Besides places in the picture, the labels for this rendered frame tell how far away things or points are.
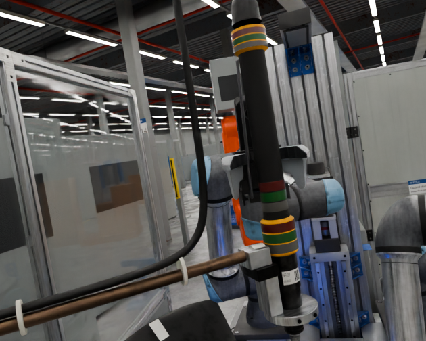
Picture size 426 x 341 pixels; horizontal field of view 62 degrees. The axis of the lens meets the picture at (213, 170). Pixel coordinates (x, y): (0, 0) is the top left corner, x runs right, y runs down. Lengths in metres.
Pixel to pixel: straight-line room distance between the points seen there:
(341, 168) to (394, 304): 0.64
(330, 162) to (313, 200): 0.65
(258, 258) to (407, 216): 0.52
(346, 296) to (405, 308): 0.53
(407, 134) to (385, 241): 1.49
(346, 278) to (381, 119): 1.18
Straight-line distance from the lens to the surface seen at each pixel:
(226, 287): 1.27
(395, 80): 2.35
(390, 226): 0.91
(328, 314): 1.47
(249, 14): 0.47
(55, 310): 0.41
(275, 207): 0.45
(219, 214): 1.13
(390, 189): 2.35
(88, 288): 0.41
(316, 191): 0.76
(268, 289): 0.46
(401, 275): 0.91
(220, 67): 4.51
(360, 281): 1.50
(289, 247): 0.46
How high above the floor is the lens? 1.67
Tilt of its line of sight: 3 degrees down
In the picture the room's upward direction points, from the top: 9 degrees counter-clockwise
